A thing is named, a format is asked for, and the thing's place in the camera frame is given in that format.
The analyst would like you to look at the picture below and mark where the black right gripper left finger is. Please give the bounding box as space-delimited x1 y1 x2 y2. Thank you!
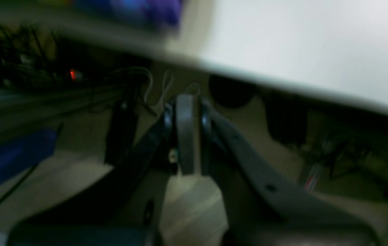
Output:
6 95 195 246

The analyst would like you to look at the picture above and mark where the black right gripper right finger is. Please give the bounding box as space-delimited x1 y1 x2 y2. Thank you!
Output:
200 101 378 246

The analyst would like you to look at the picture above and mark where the black T-shirt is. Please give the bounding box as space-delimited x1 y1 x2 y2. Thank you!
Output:
38 0 184 29

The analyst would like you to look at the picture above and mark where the blue box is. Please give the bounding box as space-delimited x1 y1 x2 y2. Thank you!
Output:
0 128 57 185

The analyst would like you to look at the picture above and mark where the grey power strip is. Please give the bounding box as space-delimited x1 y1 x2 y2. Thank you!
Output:
0 66 86 91

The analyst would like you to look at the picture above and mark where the white coiled cable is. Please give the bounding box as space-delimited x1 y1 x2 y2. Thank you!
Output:
112 67 201 106

